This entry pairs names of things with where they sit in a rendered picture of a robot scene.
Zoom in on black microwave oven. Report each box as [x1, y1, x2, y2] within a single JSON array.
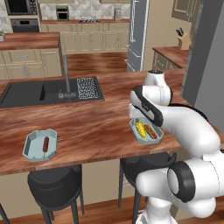
[[3, 0, 39, 17]]

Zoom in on grey tupperware container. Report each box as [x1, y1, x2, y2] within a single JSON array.
[[22, 129, 59, 163], [129, 116, 165, 145]]

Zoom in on brown corn dog on stick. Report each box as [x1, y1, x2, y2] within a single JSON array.
[[42, 136, 50, 160]]

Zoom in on beige island cupboards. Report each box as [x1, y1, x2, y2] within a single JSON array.
[[0, 31, 64, 81]]

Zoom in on green toaster oven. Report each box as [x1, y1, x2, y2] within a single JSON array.
[[55, 4, 70, 22]]

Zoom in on hot dog in bun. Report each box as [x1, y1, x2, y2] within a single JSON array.
[[143, 122, 158, 140]]

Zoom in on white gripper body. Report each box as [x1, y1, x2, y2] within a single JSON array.
[[129, 103, 140, 120]]

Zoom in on black bar stool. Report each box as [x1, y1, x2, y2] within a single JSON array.
[[117, 151, 178, 224], [27, 164, 86, 224]]

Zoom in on grey fridge with handles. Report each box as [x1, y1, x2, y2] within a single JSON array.
[[124, 0, 151, 73]]

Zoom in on wire drying grid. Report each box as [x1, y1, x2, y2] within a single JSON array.
[[76, 77, 100, 101]]

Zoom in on large grey fridge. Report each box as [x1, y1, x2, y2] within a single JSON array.
[[180, 0, 224, 127]]

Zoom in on beige wall cupboards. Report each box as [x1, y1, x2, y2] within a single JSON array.
[[171, 0, 203, 25]]

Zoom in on beige cupboard run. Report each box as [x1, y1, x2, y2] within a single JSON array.
[[39, 18, 131, 54]]

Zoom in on yellow corn cob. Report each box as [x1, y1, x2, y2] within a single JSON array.
[[134, 118, 147, 139]]

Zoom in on black built-in oven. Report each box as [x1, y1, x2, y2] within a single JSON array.
[[10, 17, 41, 33]]

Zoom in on grey tap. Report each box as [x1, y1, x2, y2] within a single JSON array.
[[58, 53, 77, 102]]

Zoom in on wooden knife block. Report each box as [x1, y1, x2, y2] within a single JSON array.
[[175, 27, 191, 51]]

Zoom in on black sink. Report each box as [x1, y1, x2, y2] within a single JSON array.
[[0, 76, 105, 109]]

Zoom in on black hob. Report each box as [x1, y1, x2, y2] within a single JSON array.
[[76, 17, 101, 24]]

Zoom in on beige cupboards with wooden top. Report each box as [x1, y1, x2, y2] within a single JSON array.
[[151, 45, 190, 73]]

